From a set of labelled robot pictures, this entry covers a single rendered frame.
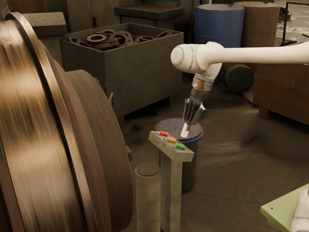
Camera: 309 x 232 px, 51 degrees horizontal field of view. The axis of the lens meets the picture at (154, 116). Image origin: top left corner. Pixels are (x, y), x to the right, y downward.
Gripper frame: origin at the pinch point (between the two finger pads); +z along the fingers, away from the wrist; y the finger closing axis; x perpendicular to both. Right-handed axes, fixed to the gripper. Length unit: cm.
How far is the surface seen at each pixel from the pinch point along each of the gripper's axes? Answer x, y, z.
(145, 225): -5, 1, 52
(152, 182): -11.4, 2.8, 26.3
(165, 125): 29, -50, 17
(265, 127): 157, -67, 15
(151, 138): -5.1, -16.4, 12.5
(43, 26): -23, -189, -11
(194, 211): 42, -13, 58
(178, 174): 7.4, -2.2, 25.2
